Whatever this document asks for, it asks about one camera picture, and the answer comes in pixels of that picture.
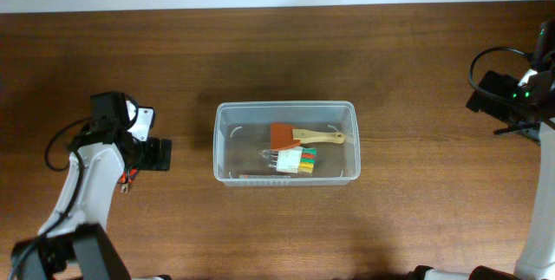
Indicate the wooden handled brown spatula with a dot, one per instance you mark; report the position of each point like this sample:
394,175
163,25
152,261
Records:
286,136

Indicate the clear box of wall plugs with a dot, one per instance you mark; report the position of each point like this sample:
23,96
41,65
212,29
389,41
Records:
293,160

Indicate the clear plastic container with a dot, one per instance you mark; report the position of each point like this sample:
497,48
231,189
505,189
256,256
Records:
242,131

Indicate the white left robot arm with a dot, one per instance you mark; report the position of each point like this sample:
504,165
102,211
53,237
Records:
112,146

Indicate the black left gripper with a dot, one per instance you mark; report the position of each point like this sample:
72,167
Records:
154,160

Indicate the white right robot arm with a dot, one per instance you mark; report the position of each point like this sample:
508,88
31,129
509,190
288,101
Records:
526,106

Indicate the red handled pliers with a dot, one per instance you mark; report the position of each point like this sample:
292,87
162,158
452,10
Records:
126,179

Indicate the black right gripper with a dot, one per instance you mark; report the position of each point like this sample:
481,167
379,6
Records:
502,85

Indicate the orange socket bit holder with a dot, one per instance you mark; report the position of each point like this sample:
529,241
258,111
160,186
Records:
275,176

